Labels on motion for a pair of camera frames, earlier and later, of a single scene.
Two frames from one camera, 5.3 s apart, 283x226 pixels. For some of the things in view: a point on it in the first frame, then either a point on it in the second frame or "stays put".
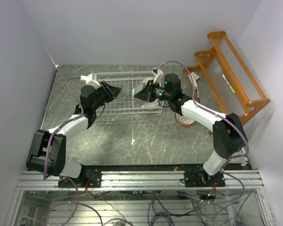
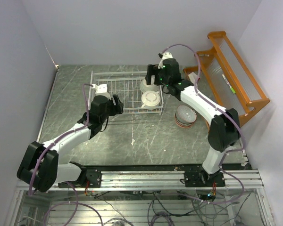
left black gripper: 114,91 → 116,109
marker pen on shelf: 230,87 stays put
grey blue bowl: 141,85 → 185,114
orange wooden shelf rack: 221,82 stays put
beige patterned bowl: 183,121 stays put
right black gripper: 146,94 → 150,72
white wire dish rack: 122,102 stays put
